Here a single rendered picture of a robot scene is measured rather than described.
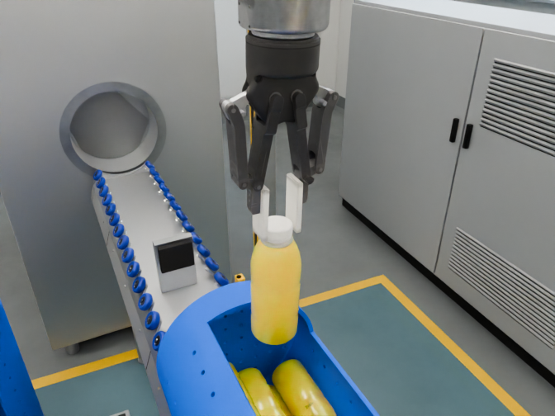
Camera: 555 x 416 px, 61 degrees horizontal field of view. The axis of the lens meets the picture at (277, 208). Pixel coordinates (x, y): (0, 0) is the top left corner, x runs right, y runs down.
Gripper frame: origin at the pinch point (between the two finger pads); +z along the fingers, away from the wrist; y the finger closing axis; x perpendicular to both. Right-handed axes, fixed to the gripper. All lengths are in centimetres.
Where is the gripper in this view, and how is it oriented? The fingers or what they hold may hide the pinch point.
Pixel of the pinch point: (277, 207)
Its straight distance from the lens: 56.7
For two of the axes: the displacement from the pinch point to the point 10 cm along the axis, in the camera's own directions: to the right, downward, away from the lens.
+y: -9.0, 2.0, -4.0
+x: 4.5, 4.6, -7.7
